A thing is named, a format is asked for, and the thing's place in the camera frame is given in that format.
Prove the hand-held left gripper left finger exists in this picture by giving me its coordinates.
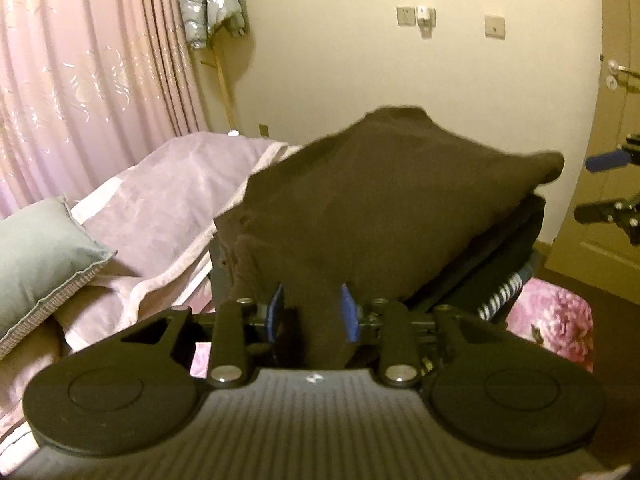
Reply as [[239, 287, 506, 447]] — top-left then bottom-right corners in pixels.
[[120, 284, 287, 390]]

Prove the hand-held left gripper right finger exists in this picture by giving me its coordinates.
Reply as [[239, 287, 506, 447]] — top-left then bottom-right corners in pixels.
[[340, 283, 512, 389]]

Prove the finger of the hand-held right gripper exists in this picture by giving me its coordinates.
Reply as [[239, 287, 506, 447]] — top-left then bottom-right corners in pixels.
[[585, 132, 640, 173], [573, 198, 640, 247]]

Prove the dark brown garment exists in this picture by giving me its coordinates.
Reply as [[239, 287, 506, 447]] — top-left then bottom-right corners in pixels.
[[212, 106, 566, 371]]

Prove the folded dark clothes stack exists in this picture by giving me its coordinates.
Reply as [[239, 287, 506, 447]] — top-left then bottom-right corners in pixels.
[[407, 192, 547, 322]]

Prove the wooden door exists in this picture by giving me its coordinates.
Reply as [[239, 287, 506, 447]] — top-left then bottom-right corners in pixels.
[[542, 0, 640, 306]]

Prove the pink floral bed sheet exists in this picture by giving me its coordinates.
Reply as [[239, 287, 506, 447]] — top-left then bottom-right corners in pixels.
[[192, 277, 596, 377]]

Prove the striped folded garment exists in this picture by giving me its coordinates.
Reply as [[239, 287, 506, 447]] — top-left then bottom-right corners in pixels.
[[476, 263, 532, 322]]

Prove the lilac blanket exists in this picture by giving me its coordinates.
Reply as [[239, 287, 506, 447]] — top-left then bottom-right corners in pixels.
[[52, 131, 303, 352]]

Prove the white plug adapter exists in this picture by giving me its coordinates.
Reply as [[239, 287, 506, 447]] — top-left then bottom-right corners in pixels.
[[416, 4, 436, 37]]

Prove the wooden coat rack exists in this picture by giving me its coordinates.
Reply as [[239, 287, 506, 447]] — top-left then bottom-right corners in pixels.
[[200, 35, 239, 132]]

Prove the grey-green pillow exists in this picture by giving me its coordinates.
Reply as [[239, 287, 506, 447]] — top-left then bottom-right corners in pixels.
[[0, 196, 118, 346]]

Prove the pale pillow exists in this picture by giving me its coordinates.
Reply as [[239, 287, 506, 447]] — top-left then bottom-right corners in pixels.
[[0, 317, 68, 461]]

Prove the pink curtain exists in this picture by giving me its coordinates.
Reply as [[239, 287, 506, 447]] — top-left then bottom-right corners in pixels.
[[0, 0, 212, 221]]

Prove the silver puffer jacket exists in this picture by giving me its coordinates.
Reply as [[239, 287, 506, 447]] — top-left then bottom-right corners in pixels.
[[179, 0, 250, 52]]

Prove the metal door handle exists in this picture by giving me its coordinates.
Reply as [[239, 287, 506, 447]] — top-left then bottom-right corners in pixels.
[[604, 59, 640, 92]]

